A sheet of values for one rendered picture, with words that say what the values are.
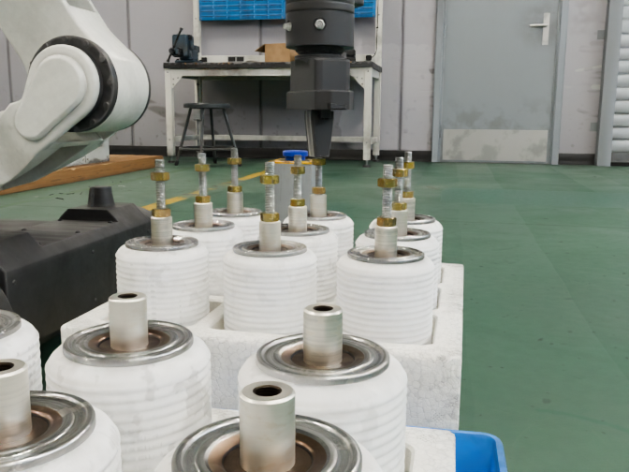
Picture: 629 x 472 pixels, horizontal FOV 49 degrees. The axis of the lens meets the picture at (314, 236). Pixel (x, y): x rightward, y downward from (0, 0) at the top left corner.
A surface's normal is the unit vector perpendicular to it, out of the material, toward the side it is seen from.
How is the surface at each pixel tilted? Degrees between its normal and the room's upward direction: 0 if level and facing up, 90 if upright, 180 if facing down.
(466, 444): 88
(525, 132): 90
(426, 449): 0
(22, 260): 46
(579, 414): 0
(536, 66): 90
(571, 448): 0
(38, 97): 90
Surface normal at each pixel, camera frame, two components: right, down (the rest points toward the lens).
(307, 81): -0.90, 0.07
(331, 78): 0.43, 0.16
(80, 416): -0.06, -0.98
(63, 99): -0.20, 0.17
